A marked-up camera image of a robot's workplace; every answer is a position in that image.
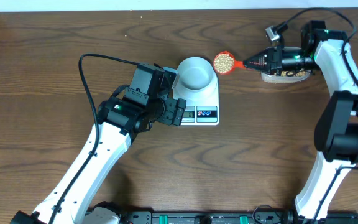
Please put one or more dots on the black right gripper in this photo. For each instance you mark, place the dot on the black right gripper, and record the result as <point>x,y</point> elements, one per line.
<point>271,55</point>

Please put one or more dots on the white digital kitchen scale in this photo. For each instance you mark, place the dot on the white digital kitchen scale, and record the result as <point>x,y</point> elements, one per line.
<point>202,106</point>

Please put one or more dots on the soybeans pile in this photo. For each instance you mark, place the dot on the soybeans pile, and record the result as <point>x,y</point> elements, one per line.
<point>295,73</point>

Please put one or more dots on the grey round bowl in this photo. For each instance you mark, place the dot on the grey round bowl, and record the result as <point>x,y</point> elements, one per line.
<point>195,73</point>

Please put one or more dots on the red plastic measuring scoop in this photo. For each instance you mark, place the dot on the red plastic measuring scoop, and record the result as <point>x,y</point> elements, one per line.
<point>225,63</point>

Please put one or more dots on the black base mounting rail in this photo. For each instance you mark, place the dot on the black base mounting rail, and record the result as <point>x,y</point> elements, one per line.
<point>222,217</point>

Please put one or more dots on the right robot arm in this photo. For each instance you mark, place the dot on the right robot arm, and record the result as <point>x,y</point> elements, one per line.
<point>336,132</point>

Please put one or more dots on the clear plastic container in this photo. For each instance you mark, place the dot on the clear plastic container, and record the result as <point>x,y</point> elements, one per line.
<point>286,77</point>

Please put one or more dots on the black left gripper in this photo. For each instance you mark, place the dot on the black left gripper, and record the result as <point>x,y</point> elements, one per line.
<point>173,111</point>

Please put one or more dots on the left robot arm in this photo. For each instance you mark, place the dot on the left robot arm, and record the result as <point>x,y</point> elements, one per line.
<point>129,111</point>

